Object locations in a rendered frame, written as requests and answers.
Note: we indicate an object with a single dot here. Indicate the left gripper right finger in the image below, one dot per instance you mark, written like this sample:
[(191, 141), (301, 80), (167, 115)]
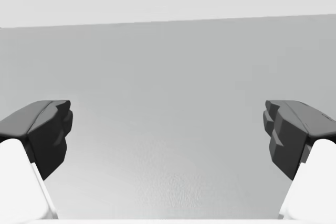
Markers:
[(291, 134)]

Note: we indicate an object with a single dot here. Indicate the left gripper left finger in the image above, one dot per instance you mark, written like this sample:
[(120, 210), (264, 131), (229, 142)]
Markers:
[(39, 129)]

